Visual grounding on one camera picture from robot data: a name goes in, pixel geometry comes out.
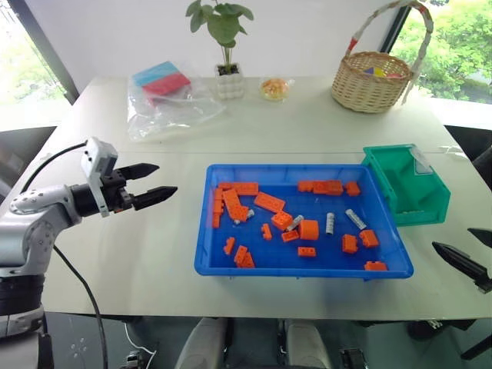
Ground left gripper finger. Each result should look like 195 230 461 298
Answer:
132 185 179 211
123 162 161 182

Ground green plastic bin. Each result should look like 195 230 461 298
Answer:
362 143 452 227

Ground dark window frame post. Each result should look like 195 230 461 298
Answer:
383 6 411 55
6 0 79 105

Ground long orange building block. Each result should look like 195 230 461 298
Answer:
222 188 250 221

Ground potted green plant white pot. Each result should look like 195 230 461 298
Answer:
185 0 255 101

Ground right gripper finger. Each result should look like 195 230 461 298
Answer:
467 227 492 244
431 241 492 295

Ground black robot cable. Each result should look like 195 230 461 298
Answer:
52 244 109 369
19 141 88 194

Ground grey rounded shape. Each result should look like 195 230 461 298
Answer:
174 316 227 369
285 318 332 369

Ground flat orange building block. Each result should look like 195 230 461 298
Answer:
253 191 287 214

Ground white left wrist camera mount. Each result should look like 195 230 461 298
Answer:
80 136 119 218

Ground blue plastic tray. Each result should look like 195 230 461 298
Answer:
193 163 415 282

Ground clear plastic bag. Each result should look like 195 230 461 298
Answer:
126 74 228 144

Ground clear cup with orange snacks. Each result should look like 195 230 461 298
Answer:
258 76 296 103

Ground red sponge cloth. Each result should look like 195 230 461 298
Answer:
141 71 192 108

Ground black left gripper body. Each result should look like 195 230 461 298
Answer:
100 168 138 215

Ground thin white cable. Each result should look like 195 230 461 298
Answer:
123 321 158 359

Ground clear label holder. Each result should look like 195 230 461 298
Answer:
410 148 434 177

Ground black chair base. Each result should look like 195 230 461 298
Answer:
406 317 492 361

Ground blue sponge cloth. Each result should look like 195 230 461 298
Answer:
131 61 182 88

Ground colourful toys in basket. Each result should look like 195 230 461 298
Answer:
362 66 409 80

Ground wicker basket with handle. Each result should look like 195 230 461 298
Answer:
331 0 435 115

